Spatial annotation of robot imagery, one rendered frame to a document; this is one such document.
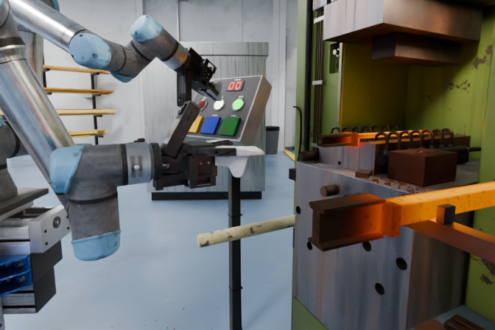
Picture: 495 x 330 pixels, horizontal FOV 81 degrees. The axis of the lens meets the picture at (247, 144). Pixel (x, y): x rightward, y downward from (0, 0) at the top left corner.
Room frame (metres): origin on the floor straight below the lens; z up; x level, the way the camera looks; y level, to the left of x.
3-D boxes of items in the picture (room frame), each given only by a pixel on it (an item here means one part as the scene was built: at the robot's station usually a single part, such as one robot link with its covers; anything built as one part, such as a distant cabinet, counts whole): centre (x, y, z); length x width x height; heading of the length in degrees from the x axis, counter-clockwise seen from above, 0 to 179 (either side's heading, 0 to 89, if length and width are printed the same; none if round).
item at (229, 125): (1.08, 0.06, 1.01); 0.07 x 0.05 x 0.07; 52
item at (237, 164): (0.54, 0.02, 0.98); 0.09 x 0.03 x 0.06; 81
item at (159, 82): (3.74, 0.49, 0.89); 1.41 x 1.06 x 1.77; 92
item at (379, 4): (0.87, -0.45, 1.32); 0.42 x 0.20 x 0.10; 117
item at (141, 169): (0.51, 0.19, 0.98); 0.08 x 0.05 x 0.08; 27
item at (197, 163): (0.55, 0.12, 0.97); 0.12 x 0.08 x 0.09; 117
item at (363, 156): (0.87, -0.45, 0.96); 0.42 x 0.20 x 0.09; 117
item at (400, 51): (0.87, -0.50, 1.24); 0.30 x 0.07 x 0.06; 117
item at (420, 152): (0.64, -0.40, 0.95); 0.12 x 0.09 x 0.07; 117
